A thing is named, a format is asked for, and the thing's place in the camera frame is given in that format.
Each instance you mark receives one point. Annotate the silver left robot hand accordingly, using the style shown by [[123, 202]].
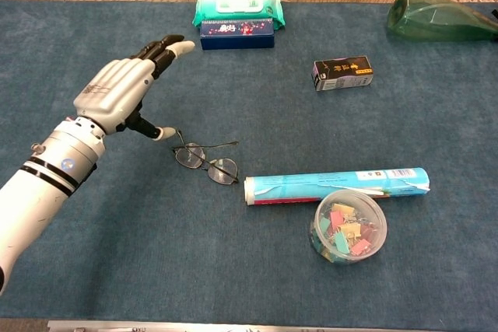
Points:
[[113, 91]]

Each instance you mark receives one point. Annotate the thin-framed eyeglasses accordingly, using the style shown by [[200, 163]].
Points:
[[221, 170]]

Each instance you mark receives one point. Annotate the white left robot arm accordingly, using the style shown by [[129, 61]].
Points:
[[35, 196]]

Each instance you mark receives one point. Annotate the blue printed long box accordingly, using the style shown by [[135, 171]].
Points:
[[237, 40]]

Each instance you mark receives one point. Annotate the green wet wipes pack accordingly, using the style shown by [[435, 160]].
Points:
[[237, 3]]

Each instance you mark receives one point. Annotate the blue felt table cloth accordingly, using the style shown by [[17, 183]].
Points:
[[155, 250]]

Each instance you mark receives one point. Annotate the black small carton box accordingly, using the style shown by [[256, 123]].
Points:
[[342, 73]]

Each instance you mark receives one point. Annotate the light blue wrap roll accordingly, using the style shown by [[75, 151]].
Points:
[[330, 182]]

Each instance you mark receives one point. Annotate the teal binder clip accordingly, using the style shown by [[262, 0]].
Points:
[[323, 226]]

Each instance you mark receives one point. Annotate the yellow binder clip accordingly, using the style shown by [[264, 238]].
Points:
[[340, 208], [350, 230]]

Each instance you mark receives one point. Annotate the pink binder clip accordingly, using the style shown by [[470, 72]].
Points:
[[360, 247], [337, 220]]

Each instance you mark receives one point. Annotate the green binder clip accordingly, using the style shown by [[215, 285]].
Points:
[[339, 241]]

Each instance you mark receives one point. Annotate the dark red binder clip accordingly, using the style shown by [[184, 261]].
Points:
[[367, 233]]

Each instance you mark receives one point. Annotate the clear round plastic tub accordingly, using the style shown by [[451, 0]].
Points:
[[381, 238]]

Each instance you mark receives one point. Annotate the aluminium table edge rail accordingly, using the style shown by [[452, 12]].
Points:
[[155, 327]]

